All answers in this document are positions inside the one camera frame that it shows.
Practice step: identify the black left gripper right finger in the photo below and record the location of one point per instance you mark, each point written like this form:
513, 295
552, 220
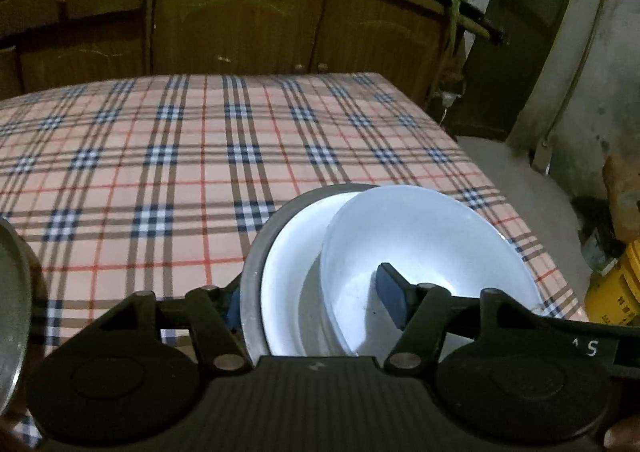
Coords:
421, 313

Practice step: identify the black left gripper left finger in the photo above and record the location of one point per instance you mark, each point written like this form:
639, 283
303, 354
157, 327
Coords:
214, 324

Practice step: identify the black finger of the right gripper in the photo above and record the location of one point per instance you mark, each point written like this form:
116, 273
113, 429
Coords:
613, 349

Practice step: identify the small white ceramic bowl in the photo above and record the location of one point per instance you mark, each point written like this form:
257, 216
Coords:
427, 237

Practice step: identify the large white ceramic bowl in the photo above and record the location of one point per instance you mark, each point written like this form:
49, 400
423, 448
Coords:
291, 305

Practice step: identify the yellow container on floor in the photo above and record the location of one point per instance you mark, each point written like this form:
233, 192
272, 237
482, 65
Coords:
613, 299

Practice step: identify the plaid checkered tablecloth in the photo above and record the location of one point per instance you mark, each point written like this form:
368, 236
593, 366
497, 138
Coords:
165, 181

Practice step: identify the steel plate on left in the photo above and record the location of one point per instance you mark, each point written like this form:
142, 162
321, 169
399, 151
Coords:
15, 309

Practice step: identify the dark door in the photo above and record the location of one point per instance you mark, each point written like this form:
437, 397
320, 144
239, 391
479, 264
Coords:
500, 75

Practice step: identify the brown wooden cabinet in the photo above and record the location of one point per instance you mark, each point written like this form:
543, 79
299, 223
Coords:
50, 43

